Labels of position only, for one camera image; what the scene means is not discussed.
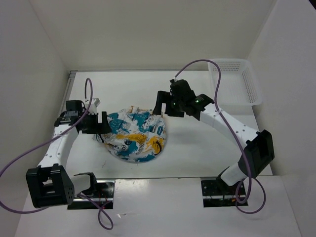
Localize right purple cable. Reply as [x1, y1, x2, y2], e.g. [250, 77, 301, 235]
[174, 58, 267, 213]

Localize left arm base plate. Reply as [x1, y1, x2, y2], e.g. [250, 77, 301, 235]
[67, 179, 115, 210]

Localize white perforated plastic basket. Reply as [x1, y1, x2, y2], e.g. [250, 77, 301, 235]
[208, 58, 262, 106]

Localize colourful printed shorts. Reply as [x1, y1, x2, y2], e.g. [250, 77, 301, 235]
[93, 106, 167, 163]

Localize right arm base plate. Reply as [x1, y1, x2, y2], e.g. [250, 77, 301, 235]
[200, 177, 246, 208]

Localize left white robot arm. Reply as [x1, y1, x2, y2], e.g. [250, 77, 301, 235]
[26, 98, 112, 208]

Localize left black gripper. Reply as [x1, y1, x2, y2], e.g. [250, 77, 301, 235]
[79, 111, 112, 134]

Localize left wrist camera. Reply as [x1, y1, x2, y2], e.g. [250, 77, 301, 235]
[88, 98, 100, 114]

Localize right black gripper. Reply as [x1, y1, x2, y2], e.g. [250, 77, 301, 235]
[152, 90, 184, 118]

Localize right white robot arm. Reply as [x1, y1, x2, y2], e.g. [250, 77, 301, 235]
[153, 79, 275, 194]

